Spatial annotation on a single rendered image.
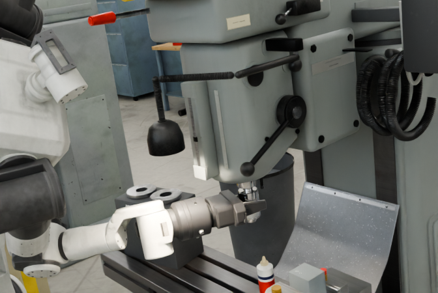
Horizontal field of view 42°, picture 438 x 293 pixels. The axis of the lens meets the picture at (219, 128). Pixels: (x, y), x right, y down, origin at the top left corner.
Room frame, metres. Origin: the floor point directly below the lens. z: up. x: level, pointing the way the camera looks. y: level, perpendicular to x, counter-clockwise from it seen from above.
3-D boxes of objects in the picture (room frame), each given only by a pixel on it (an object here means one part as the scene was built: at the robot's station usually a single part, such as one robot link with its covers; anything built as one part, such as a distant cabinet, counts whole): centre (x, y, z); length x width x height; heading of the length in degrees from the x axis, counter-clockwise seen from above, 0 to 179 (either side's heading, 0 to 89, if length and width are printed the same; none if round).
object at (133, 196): (1.56, 0.22, 1.07); 0.22 x 0.12 x 0.20; 50
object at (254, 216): (1.23, -0.05, 1.23); 0.05 x 0.05 x 0.06
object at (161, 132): (1.08, 0.11, 1.47); 0.07 x 0.07 x 0.06
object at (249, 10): (1.26, -0.08, 1.68); 0.34 x 0.24 x 0.10; 129
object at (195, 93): (1.16, 0.04, 1.44); 0.04 x 0.04 x 0.21; 39
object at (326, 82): (1.35, -0.20, 1.47); 0.24 x 0.19 x 0.26; 39
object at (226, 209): (1.20, 0.04, 1.23); 0.13 x 0.12 x 0.10; 18
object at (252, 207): (1.20, -0.06, 1.23); 0.06 x 0.02 x 0.03; 108
